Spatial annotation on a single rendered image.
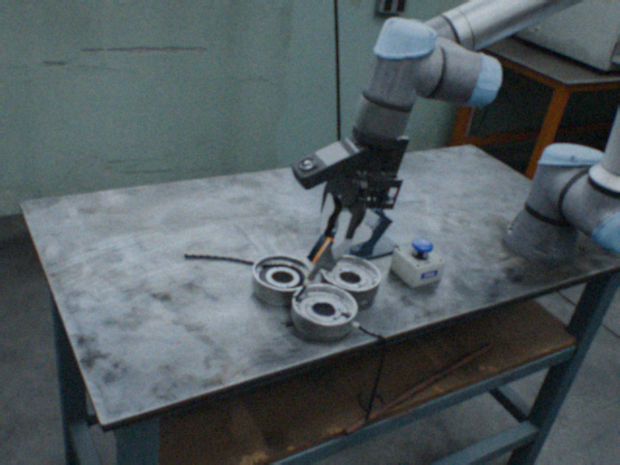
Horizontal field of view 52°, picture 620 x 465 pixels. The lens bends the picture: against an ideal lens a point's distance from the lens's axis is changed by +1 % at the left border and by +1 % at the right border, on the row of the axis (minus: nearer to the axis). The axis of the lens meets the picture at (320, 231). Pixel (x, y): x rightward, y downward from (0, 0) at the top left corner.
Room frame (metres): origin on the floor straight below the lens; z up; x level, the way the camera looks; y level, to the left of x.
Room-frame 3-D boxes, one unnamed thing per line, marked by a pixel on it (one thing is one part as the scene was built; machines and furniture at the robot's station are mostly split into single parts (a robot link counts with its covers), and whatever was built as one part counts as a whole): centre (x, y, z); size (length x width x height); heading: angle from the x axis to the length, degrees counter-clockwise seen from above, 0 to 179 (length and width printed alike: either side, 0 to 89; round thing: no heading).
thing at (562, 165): (1.18, -0.47, 0.97); 0.13 x 0.12 x 0.14; 23
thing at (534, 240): (1.18, -0.47, 0.85); 0.15 x 0.15 x 0.10
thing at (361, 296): (0.91, -0.06, 0.82); 0.10 x 0.10 x 0.04
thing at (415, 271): (1.00, -0.19, 0.82); 0.08 x 0.07 x 0.05; 126
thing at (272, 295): (0.88, 0.05, 0.82); 0.10 x 0.10 x 0.04
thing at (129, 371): (1.13, -0.08, 0.79); 1.20 x 0.60 x 0.02; 126
